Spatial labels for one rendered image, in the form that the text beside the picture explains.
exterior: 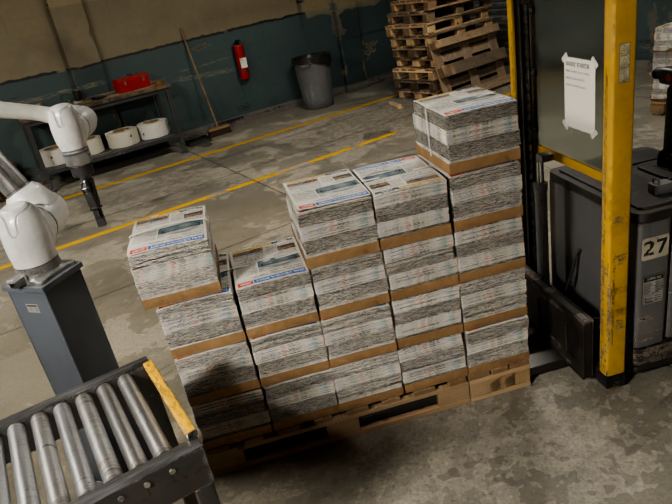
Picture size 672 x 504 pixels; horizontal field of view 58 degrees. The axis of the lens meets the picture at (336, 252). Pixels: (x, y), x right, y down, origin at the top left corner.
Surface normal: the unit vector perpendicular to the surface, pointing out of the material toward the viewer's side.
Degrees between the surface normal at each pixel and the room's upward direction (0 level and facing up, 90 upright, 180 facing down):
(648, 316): 90
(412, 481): 0
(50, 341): 90
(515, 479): 0
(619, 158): 90
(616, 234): 90
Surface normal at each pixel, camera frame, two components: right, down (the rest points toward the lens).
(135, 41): 0.52, 0.28
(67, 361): -0.34, 0.45
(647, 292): 0.21, 0.38
